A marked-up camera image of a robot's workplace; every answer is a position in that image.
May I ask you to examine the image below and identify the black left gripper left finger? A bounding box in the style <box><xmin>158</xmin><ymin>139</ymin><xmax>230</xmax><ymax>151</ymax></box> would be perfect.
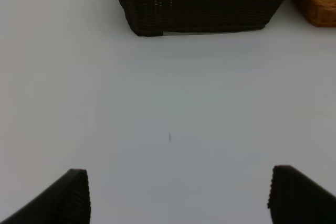
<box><xmin>1</xmin><ymin>169</ymin><xmax>91</xmax><ymax>224</ymax></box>

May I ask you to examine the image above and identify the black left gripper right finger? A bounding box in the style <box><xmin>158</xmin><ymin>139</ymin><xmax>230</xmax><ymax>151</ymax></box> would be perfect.
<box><xmin>267</xmin><ymin>165</ymin><xmax>335</xmax><ymax>224</ymax></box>

